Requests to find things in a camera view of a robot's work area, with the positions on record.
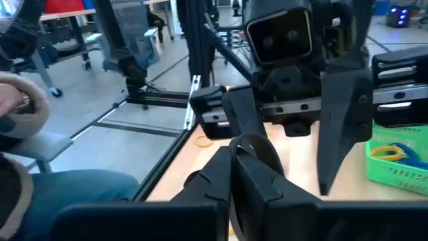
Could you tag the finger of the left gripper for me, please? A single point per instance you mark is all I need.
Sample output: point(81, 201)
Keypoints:
point(344, 117)
point(244, 110)

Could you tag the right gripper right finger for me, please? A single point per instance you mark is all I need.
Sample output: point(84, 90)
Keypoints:
point(267, 201)

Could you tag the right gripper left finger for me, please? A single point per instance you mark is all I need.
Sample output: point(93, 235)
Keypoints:
point(207, 187)

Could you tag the black elastic band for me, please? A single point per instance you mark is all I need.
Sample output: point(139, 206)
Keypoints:
point(272, 152)
point(190, 179)

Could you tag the yellow-orange coil band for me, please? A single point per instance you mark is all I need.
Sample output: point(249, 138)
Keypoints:
point(374, 153)

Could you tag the yellow rubber band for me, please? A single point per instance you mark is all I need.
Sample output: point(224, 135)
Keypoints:
point(196, 141)

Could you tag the blue coil band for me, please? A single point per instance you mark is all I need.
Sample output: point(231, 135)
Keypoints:
point(418, 164)
point(411, 155)

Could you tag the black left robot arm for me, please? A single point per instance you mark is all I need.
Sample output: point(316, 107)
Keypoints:
point(362, 26)

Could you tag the grey mesh office chair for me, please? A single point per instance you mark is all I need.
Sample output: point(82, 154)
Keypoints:
point(133, 20)

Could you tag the black office chair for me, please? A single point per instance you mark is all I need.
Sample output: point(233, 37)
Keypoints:
point(20, 40)

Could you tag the green plastic basket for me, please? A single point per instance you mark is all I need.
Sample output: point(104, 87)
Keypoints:
point(394, 177)

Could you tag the black device blue lights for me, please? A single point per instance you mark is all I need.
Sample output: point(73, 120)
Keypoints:
point(399, 16)

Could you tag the blue storage bin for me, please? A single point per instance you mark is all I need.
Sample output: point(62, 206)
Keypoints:
point(381, 6)

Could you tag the person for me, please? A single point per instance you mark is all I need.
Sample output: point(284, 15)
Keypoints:
point(77, 190)

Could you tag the grey chair seat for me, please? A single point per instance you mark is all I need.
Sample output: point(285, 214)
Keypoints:
point(43, 145)

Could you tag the red storage bin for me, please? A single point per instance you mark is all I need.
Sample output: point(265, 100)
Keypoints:
point(63, 6)

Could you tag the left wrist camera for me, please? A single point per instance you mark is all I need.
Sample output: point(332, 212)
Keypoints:
point(281, 37)

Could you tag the silver frame bracket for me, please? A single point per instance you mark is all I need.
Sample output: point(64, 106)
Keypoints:
point(191, 107)

